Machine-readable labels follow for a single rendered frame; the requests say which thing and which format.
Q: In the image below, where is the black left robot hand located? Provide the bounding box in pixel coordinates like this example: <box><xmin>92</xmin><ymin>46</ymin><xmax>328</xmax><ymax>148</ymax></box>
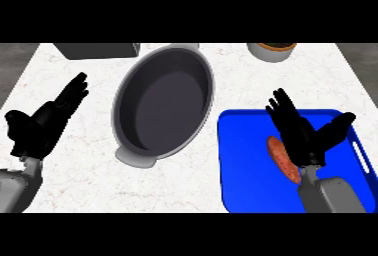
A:
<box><xmin>4</xmin><ymin>71</ymin><xmax>92</xmax><ymax>160</ymax></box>

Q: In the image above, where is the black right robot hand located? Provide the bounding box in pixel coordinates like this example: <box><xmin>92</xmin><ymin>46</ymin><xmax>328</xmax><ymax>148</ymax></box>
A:
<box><xmin>265</xmin><ymin>87</ymin><xmax>358</xmax><ymax>168</ymax></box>

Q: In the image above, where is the blue plastic tray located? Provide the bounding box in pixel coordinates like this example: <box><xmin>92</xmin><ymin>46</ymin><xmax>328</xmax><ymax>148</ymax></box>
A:
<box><xmin>218</xmin><ymin>108</ymin><xmax>378</xmax><ymax>214</ymax></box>

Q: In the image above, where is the grey oval pot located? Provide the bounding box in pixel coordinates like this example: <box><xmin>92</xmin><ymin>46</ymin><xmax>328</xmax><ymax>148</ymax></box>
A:
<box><xmin>111</xmin><ymin>43</ymin><xmax>218</xmax><ymax>169</ymax></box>

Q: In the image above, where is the grey plant pot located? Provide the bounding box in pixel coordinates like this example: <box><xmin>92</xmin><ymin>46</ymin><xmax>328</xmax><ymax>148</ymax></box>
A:
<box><xmin>246</xmin><ymin>43</ymin><xmax>299</xmax><ymax>63</ymax></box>

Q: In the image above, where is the dark grey box appliance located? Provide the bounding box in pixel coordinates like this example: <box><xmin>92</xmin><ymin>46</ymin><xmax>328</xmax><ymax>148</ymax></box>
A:
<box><xmin>52</xmin><ymin>43</ymin><xmax>142</xmax><ymax>61</ymax></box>

